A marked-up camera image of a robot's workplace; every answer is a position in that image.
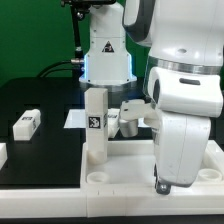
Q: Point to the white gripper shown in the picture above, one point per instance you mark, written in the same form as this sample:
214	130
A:
180	141

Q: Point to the white desk top tray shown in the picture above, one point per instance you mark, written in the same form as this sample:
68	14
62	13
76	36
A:
130	164

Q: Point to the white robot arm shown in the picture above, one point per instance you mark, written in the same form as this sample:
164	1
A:
185	39

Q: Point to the white marker sheet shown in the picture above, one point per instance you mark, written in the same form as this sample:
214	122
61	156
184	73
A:
76	117

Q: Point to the white left barrier block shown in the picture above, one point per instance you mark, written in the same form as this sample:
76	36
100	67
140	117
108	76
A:
3	154

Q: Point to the white front barrier rail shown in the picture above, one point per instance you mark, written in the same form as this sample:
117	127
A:
50	203

